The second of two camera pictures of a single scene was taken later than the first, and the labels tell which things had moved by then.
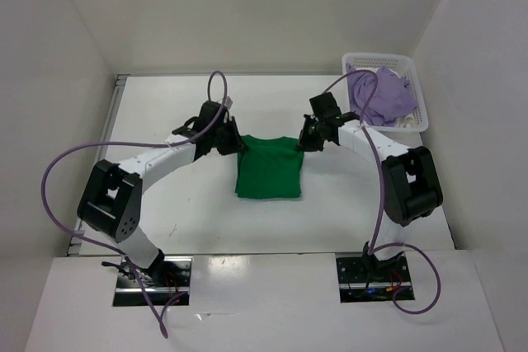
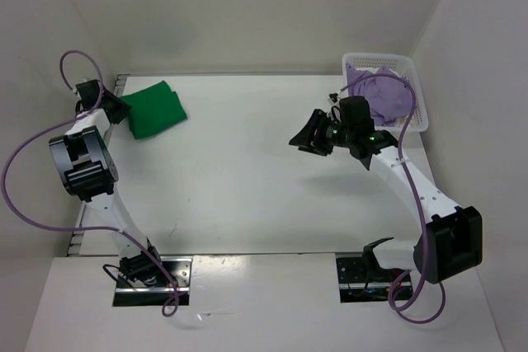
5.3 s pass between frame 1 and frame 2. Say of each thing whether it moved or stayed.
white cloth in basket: stayed
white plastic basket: stayed
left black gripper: moved
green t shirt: moved
